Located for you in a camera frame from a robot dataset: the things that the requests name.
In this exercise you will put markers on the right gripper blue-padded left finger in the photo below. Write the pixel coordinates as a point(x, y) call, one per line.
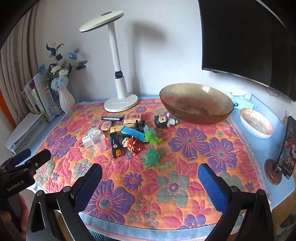
point(70, 201)

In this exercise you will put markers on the white desk lamp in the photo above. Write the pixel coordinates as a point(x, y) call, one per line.
point(124, 100)

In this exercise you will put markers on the person's left hand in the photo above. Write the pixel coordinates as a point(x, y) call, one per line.
point(14, 218)

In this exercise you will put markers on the white charger plug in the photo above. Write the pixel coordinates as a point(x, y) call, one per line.
point(87, 142)

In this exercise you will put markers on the orange card box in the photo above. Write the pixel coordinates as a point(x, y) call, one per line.
point(132, 118)

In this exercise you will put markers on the blue tissue pack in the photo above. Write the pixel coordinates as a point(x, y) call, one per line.
point(241, 99)

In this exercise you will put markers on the green teal jelly toy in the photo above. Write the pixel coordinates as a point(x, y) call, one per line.
point(151, 158)

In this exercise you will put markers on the white ribbed vase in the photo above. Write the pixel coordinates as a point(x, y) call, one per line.
point(66, 99)

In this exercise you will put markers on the pink small case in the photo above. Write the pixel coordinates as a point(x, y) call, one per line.
point(106, 126)

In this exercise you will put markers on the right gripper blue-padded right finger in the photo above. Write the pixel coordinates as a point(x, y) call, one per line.
point(257, 223)

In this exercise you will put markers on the monkey astronaut figurine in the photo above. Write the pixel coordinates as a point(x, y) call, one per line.
point(164, 121)

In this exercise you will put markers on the upright book stack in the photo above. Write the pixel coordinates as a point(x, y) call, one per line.
point(40, 98)

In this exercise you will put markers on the phone on wooden stand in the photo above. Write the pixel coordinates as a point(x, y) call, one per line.
point(285, 164)

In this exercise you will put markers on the beige curtain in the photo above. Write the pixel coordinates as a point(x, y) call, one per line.
point(18, 66)

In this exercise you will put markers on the brown glass bowl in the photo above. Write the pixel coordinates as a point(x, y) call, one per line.
point(195, 103)

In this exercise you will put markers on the red cartoon figurine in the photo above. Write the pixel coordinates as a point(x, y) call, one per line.
point(131, 144)

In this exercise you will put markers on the green translucent toy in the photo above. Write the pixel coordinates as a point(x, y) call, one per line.
point(150, 136)

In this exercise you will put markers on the black USB stick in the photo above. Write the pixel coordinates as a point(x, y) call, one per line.
point(111, 118)

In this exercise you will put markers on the yellow lighter tube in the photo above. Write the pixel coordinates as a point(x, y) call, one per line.
point(118, 129)

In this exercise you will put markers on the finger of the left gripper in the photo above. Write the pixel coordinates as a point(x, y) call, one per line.
point(20, 157)
point(37, 160)

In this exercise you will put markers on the black wall television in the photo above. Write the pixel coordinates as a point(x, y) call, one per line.
point(244, 39)

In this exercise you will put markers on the black device with yellow label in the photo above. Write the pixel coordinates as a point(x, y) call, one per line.
point(116, 145)

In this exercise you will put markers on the blue white artificial flowers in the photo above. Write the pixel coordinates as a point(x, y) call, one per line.
point(58, 73)

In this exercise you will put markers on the clear plastic cup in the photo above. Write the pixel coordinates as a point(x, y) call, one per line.
point(98, 139)

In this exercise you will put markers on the white oval dish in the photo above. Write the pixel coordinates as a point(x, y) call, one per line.
point(256, 123)

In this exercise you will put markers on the floral quilted table mat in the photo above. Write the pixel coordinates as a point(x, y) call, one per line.
point(155, 194)

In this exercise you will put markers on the black animal figurine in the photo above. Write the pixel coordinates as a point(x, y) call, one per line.
point(139, 125)

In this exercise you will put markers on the blue rectangular box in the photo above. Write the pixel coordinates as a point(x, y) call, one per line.
point(132, 132)

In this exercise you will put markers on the white flat box stack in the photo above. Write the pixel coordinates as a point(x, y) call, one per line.
point(25, 132)

